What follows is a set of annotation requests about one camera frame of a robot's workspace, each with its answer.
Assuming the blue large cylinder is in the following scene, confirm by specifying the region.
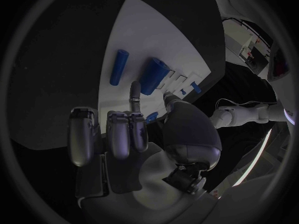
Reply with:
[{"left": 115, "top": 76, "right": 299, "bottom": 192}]
[{"left": 139, "top": 57, "right": 171, "bottom": 96}]

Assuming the blue long cylinder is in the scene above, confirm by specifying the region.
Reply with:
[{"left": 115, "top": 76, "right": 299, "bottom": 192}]
[{"left": 109, "top": 49, "right": 131, "bottom": 87}]

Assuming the blue peg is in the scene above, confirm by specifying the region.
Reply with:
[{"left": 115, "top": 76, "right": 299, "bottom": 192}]
[{"left": 189, "top": 81, "right": 203, "bottom": 94}]

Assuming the white cable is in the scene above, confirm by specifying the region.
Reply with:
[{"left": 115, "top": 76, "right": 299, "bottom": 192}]
[{"left": 213, "top": 98, "right": 279, "bottom": 113}]

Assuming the white task board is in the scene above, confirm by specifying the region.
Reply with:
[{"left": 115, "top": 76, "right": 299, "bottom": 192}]
[{"left": 97, "top": 0, "right": 227, "bottom": 121}]

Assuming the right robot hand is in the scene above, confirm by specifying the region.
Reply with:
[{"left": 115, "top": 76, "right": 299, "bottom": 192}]
[{"left": 66, "top": 81, "right": 226, "bottom": 224}]

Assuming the blue gear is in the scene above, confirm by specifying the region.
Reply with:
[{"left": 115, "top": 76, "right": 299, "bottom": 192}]
[{"left": 145, "top": 111, "right": 160, "bottom": 124}]

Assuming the glowing light bar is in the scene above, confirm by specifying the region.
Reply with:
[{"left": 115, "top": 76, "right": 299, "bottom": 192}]
[{"left": 232, "top": 129, "right": 273, "bottom": 188}]

